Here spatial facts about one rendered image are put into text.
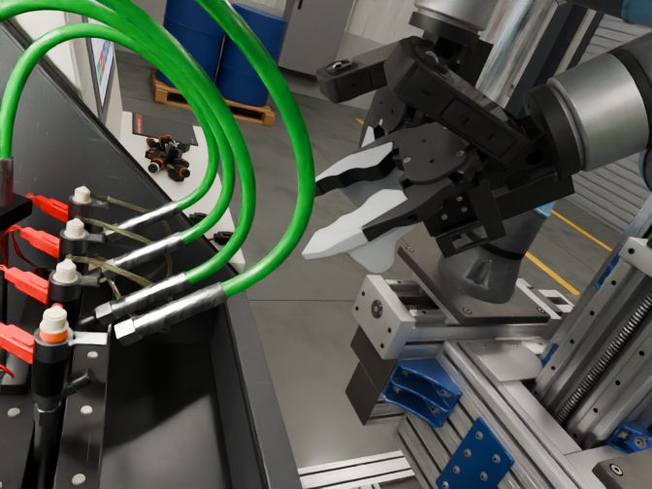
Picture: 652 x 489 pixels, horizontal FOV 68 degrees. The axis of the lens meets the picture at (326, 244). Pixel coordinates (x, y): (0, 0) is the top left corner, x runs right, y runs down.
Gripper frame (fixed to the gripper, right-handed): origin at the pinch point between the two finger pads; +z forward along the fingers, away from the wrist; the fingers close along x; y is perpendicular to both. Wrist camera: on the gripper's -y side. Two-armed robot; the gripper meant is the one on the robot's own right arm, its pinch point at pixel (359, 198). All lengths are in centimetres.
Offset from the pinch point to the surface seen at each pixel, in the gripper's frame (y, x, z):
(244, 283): -14.8, -12.8, 4.3
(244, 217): -13.9, -4.5, 2.2
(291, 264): 76, 179, 123
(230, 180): -14.2, 3.4, 2.0
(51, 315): -29.2, -12.3, 9.1
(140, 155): -20, 63, 25
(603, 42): 544, 491, -75
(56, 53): -33.7, 23.1, -2.3
